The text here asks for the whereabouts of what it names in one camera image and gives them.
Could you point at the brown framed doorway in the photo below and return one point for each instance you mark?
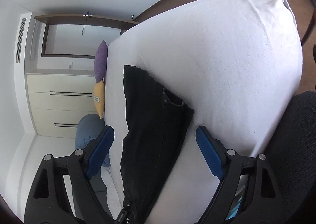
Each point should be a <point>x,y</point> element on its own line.
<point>79,35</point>

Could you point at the yellow cushion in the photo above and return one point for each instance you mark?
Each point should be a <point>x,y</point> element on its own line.
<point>99,98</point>

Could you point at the blue folded duvet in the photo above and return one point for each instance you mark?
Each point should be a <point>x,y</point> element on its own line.
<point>88,128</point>

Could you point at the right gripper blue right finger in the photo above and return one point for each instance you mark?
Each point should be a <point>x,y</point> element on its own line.
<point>213,152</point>

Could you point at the black denim pants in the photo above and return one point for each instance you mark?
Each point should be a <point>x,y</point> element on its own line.
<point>157,122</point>

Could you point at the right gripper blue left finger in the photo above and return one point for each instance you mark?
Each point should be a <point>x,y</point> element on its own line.
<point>96,152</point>

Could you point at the cream wardrobe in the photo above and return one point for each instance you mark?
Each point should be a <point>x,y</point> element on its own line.
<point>59,99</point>

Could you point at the purple cushion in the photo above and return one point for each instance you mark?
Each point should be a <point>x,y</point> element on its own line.
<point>100,62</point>

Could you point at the white bed sheet mattress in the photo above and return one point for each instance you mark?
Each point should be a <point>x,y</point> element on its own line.
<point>236,63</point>

